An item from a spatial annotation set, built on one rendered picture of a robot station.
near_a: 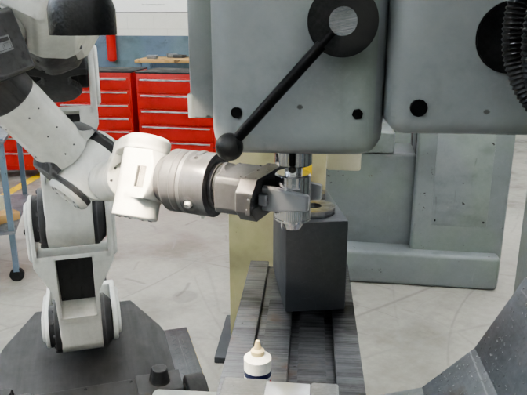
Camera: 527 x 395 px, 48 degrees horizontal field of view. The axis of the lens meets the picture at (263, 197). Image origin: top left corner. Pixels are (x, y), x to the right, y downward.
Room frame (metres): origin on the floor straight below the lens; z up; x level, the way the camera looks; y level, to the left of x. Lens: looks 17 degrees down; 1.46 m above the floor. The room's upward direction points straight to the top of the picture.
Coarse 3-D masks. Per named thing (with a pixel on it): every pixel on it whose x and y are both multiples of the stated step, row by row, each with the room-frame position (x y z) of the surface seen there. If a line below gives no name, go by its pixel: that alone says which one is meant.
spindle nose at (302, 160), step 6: (276, 156) 0.73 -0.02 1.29; (282, 156) 0.72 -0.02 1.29; (288, 156) 0.72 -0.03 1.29; (300, 156) 0.72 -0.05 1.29; (306, 156) 0.72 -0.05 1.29; (276, 162) 0.73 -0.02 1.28; (282, 162) 0.72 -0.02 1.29; (288, 162) 0.72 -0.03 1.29; (300, 162) 0.72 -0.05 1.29; (306, 162) 0.72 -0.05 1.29
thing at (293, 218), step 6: (276, 186) 0.73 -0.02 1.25; (282, 186) 0.72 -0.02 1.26; (288, 186) 0.72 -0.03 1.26; (294, 186) 0.72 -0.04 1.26; (300, 186) 0.72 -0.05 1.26; (306, 186) 0.73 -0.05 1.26; (300, 192) 0.72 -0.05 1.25; (306, 192) 0.73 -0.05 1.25; (276, 216) 0.73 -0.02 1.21; (282, 216) 0.72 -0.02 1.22; (288, 216) 0.72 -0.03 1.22; (294, 216) 0.72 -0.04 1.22; (300, 216) 0.72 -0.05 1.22; (306, 216) 0.73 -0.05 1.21; (282, 222) 0.72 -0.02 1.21; (288, 222) 0.72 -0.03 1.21; (294, 222) 0.72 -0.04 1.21; (300, 222) 0.72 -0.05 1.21; (306, 222) 0.73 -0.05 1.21
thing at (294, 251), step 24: (312, 216) 1.08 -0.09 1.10; (336, 216) 1.09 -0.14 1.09; (288, 240) 1.06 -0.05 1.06; (312, 240) 1.06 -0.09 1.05; (336, 240) 1.07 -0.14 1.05; (288, 264) 1.06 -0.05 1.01; (312, 264) 1.06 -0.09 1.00; (336, 264) 1.07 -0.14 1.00; (288, 288) 1.06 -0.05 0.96; (312, 288) 1.06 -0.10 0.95; (336, 288) 1.07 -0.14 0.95
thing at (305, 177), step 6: (276, 174) 0.74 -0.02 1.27; (282, 174) 0.73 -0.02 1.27; (288, 174) 0.73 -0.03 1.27; (300, 174) 0.73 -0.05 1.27; (306, 174) 0.73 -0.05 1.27; (276, 180) 0.73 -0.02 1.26; (282, 180) 0.72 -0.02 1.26; (288, 180) 0.72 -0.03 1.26; (294, 180) 0.72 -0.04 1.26; (300, 180) 0.72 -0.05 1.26; (306, 180) 0.72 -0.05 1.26
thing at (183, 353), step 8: (176, 328) 1.90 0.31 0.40; (184, 328) 1.90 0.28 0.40; (168, 336) 1.85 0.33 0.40; (176, 336) 1.85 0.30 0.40; (184, 336) 1.85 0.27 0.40; (168, 344) 1.80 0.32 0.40; (176, 344) 1.80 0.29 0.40; (184, 344) 1.80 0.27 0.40; (192, 344) 1.80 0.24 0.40; (176, 352) 1.75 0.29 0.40; (184, 352) 1.75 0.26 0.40; (192, 352) 1.75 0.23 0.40; (176, 360) 1.70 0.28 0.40; (184, 360) 1.70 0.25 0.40; (192, 360) 1.70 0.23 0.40; (176, 368) 1.65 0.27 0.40; (184, 368) 1.65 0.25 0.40; (192, 368) 1.65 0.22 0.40; (200, 368) 1.65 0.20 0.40
